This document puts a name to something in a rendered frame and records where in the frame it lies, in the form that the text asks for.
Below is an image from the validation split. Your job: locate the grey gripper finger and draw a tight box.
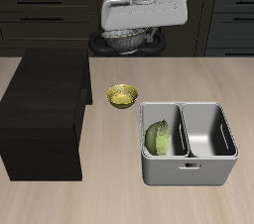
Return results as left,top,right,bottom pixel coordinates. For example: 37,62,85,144
146,28,159,44

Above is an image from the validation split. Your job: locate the grey kitchen cupboard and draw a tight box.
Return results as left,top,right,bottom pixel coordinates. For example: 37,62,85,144
204,0,254,58

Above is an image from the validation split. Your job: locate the dark wooden cabinet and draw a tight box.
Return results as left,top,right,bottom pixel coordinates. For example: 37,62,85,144
0,48,94,182

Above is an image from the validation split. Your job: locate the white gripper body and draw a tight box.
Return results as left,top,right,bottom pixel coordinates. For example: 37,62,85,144
100,0,190,32

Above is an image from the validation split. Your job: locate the yellow bowl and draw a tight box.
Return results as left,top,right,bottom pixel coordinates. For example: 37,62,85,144
105,83,140,110

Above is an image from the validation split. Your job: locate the dark kitchen cupboard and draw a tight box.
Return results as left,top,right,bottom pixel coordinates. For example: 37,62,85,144
0,0,216,58

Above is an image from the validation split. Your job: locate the white two-bin basket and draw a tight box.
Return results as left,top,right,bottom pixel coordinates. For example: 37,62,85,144
138,101,240,187

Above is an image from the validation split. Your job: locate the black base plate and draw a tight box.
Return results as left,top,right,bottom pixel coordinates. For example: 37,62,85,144
87,27,167,56

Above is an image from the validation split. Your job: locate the green bowl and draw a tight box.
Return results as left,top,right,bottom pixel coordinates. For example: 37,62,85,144
144,119,171,157

